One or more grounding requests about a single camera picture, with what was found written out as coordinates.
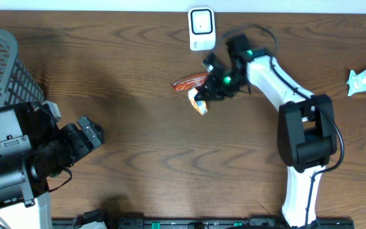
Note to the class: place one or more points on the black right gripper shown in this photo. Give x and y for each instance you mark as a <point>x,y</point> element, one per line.
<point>212,90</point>

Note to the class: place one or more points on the grey plastic basket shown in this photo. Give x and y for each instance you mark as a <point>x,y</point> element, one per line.
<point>16,83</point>

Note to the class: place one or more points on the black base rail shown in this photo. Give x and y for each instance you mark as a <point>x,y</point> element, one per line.
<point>100,219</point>

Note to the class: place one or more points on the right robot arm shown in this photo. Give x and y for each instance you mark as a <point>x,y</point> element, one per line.
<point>306,137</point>

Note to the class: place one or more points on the orange Kleenex tissue pack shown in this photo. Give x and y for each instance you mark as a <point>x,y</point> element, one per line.
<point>200,106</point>

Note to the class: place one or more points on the orange snack bar wrapper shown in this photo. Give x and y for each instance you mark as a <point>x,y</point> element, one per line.
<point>190,82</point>

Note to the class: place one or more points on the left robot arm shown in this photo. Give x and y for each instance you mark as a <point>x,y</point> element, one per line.
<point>32,149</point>

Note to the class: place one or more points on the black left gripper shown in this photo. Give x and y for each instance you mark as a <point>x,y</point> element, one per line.
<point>89,133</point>

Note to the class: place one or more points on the green wet wipes packet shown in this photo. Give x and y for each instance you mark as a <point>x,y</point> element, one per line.
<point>356,82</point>

